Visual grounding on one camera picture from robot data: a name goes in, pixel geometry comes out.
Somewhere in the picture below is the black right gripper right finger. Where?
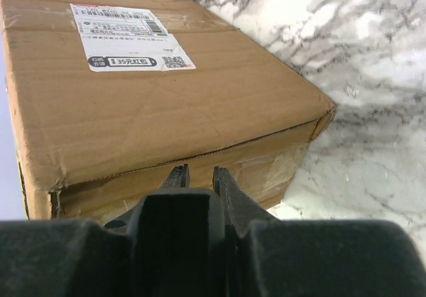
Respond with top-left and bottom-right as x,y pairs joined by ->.
212,167 -> 425,296

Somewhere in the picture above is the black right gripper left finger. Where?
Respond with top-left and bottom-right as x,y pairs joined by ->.
1,188 -> 226,296

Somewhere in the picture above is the brown cardboard express box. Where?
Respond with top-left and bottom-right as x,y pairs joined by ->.
1,0 -> 335,222

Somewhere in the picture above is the orange black utility knife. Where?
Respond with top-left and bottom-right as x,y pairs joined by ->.
160,164 -> 190,188

